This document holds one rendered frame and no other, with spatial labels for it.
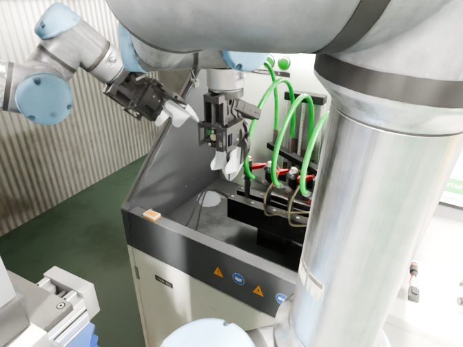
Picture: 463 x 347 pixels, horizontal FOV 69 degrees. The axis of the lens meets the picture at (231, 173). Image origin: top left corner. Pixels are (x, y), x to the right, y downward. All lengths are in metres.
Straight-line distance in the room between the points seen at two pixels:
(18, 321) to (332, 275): 0.35
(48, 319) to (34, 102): 0.42
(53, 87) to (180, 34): 0.41
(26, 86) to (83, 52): 0.18
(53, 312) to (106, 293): 1.50
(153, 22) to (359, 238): 0.19
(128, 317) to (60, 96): 1.69
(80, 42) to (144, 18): 0.53
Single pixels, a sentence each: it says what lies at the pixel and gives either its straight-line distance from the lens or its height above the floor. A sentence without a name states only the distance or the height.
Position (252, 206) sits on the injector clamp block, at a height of 0.98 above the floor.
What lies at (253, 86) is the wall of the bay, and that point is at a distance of 1.35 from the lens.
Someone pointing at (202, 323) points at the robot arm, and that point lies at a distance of 0.42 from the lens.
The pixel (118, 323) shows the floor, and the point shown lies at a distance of 2.12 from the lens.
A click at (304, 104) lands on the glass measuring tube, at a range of 1.26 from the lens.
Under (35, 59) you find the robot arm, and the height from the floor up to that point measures 1.49.
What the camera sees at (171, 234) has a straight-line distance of 1.09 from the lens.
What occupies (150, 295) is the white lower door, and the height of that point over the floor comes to 0.58.
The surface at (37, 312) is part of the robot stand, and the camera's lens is 0.82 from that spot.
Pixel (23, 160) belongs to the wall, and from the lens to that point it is 3.00.
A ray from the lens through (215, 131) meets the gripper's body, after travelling 0.68.
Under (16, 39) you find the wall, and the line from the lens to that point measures 2.90.
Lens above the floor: 1.59
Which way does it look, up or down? 28 degrees down
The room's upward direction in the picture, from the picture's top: straight up
